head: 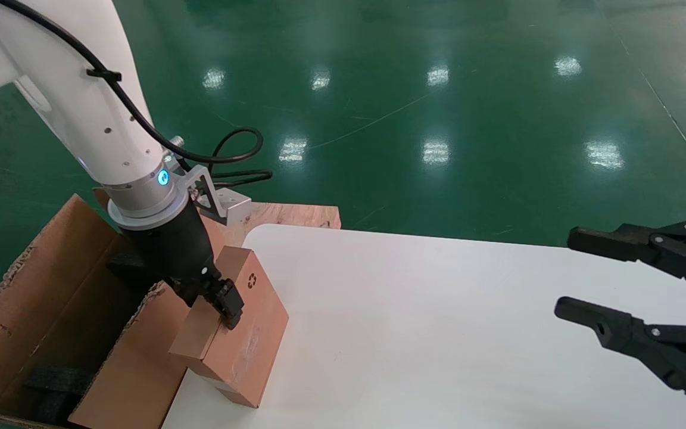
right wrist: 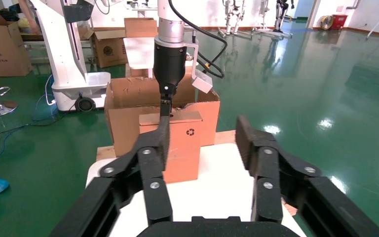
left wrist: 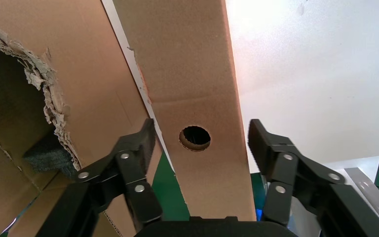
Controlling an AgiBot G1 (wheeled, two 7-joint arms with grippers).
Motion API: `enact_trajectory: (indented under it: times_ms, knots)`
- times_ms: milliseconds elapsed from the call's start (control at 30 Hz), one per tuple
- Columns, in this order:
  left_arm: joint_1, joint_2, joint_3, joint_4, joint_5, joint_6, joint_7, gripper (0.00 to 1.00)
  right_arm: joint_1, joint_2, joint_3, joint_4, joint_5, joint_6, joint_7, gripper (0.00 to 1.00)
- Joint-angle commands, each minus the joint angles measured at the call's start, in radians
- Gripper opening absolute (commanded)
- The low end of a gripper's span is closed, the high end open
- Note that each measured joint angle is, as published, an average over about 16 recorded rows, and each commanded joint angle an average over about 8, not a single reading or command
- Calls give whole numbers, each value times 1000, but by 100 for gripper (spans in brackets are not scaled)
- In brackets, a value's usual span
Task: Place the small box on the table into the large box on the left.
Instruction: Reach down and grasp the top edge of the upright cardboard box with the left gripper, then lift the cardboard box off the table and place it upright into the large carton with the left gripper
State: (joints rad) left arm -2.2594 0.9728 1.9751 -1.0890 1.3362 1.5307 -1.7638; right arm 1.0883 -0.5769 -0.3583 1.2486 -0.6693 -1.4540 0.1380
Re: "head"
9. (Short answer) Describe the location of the black cable with yellow connector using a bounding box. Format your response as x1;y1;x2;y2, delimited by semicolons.
0;0;264;167

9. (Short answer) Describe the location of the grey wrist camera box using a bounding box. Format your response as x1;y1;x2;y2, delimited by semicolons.
203;188;253;228

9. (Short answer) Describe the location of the silver camera mount bracket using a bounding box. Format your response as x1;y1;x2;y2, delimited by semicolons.
167;166;226;225

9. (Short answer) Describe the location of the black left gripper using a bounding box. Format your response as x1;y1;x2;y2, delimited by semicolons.
121;206;245;330

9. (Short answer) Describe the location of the short black looped cable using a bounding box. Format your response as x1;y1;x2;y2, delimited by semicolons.
203;169;274;187

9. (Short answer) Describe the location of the wooden pallet board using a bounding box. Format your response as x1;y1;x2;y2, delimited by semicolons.
218;201;342;248

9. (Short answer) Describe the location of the large open cardboard box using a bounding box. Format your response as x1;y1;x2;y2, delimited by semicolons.
0;189;236;429

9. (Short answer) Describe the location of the black foam block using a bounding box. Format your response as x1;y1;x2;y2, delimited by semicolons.
24;365;97;427
107;247;154;294

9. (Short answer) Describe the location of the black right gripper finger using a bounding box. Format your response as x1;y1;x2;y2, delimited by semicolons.
554;297;686;412
567;222;686;297

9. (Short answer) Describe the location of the small cardboard box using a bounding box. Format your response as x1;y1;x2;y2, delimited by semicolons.
169;245;289;409

